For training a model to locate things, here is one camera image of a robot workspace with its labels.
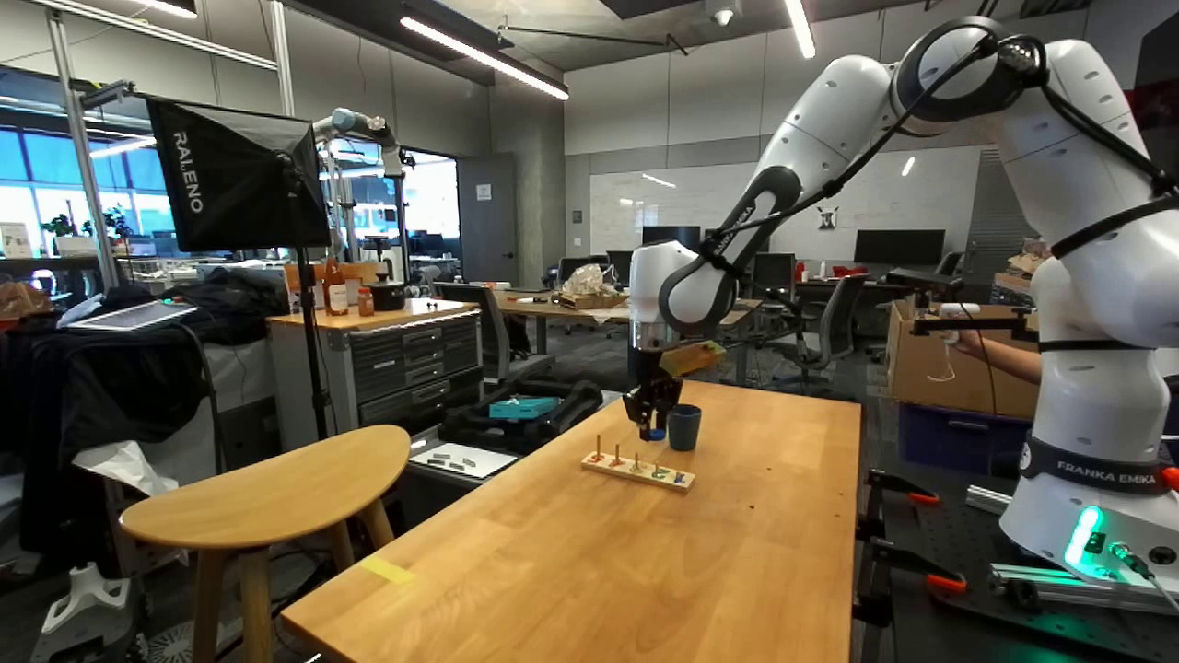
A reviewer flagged dark blue plastic cup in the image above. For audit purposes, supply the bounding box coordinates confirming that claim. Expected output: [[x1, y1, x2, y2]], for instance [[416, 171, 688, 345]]
[[671, 404, 703, 455]]

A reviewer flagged grey drawer cabinet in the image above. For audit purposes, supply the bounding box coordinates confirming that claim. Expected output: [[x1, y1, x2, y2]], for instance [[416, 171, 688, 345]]
[[268, 297, 481, 445]]

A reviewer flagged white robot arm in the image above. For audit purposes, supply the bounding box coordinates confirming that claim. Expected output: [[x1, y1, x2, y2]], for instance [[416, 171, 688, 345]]
[[622, 16, 1179, 595]]

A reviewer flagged black softbox light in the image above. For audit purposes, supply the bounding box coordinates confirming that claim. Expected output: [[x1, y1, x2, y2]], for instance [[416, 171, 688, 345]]
[[147, 96, 332, 251]]

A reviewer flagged cardboard box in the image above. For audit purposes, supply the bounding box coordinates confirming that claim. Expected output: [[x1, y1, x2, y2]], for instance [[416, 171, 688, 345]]
[[889, 297, 1038, 419]]

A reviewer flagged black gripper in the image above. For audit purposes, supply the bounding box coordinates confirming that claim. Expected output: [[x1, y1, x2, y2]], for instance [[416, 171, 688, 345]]
[[622, 350, 680, 430]]

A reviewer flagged blue storage bin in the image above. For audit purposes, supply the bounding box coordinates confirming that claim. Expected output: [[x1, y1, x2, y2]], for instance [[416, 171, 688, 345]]
[[898, 404, 1029, 477]]

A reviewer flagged black bag with teal item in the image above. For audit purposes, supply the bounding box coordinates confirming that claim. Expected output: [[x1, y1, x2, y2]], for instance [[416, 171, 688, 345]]
[[438, 381, 604, 456]]

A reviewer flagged round wooden stool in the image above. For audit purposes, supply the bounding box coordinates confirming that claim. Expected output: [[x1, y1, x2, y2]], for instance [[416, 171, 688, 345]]
[[116, 425, 410, 663]]

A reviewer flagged wooden peg rack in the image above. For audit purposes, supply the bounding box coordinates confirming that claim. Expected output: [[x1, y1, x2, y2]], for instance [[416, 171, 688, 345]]
[[580, 439, 696, 495]]

